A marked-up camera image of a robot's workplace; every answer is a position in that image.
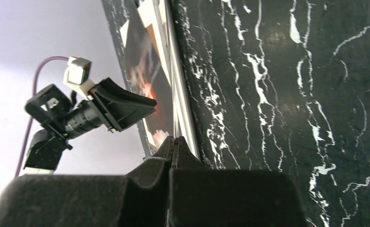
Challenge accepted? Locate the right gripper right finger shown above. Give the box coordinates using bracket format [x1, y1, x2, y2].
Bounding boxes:
[169, 137, 307, 227]

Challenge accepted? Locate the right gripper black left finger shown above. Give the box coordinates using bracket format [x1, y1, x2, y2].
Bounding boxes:
[0, 136, 175, 227]

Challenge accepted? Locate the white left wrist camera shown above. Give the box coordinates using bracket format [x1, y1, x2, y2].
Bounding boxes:
[63, 56, 95, 101]

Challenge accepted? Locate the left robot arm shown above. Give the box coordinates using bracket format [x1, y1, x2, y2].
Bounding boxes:
[23, 78, 157, 172]

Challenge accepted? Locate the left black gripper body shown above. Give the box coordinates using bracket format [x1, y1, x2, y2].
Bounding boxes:
[25, 78, 157, 149]

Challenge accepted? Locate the white picture frame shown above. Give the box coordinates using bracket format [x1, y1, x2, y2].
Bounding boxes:
[153, 0, 201, 160]

